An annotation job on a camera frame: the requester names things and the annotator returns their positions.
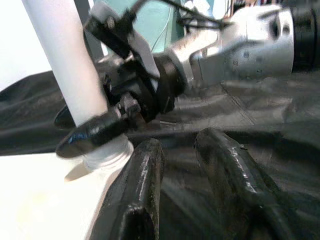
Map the black plastic cover sheet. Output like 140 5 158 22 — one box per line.
0 69 320 240

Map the white plastic children table top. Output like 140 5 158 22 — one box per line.
0 147 134 240

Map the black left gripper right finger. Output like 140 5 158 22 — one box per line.
193 127 301 240

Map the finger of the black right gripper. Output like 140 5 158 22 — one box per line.
54 104 76 130
56 113 130 160

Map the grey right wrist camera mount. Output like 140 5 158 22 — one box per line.
84 0 161 85

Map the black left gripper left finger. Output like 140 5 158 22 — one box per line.
89 138 166 240

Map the white tapered table leg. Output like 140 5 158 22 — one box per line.
21 0 135 172

